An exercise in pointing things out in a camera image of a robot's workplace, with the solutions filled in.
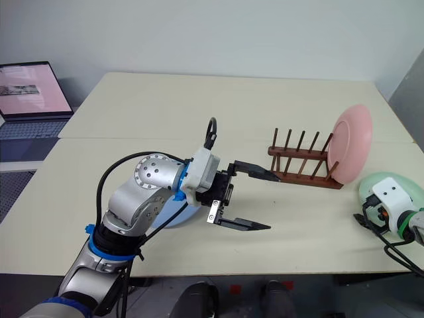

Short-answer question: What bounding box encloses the open laptop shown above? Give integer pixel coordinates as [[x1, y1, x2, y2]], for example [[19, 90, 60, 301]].
[[0, 60, 75, 140]]

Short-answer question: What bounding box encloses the black perforated mat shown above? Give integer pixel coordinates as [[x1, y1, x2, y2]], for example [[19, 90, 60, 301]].
[[0, 168, 38, 227]]

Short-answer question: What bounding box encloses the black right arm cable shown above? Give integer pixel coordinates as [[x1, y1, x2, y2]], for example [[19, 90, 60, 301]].
[[382, 237, 424, 276]]

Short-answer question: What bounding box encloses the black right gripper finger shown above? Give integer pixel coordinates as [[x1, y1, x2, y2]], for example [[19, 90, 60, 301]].
[[352, 213, 379, 235]]

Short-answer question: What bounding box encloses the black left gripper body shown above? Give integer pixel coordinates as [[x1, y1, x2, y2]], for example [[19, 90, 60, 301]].
[[194, 169, 235, 209]]

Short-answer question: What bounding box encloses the grey partition panel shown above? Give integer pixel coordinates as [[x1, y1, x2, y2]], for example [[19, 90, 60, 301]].
[[386, 50, 424, 134]]

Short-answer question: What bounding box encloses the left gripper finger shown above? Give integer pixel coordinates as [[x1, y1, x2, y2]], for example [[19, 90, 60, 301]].
[[227, 160, 282, 183], [205, 199, 272, 233]]

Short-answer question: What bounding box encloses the blue plate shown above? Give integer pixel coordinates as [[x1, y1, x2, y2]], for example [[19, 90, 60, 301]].
[[158, 194, 201, 230]]

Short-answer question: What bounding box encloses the wooden dish rack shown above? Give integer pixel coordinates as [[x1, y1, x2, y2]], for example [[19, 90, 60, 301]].
[[267, 128, 344, 191]]

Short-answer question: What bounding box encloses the pink plate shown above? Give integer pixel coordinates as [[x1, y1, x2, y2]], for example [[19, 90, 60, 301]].
[[325, 104, 374, 185]]

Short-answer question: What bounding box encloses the dark rounded shape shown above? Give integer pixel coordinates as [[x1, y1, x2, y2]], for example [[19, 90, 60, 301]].
[[260, 280, 296, 318], [171, 280, 220, 318]]

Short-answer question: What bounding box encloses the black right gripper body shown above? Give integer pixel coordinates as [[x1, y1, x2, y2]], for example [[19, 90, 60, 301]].
[[362, 194, 390, 237]]

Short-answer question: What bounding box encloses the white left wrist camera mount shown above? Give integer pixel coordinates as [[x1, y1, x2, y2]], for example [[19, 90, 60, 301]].
[[180, 146, 222, 203]]

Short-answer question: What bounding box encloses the green plate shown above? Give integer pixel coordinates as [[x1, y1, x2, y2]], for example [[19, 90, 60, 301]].
[[358, 171, 424, 213]]

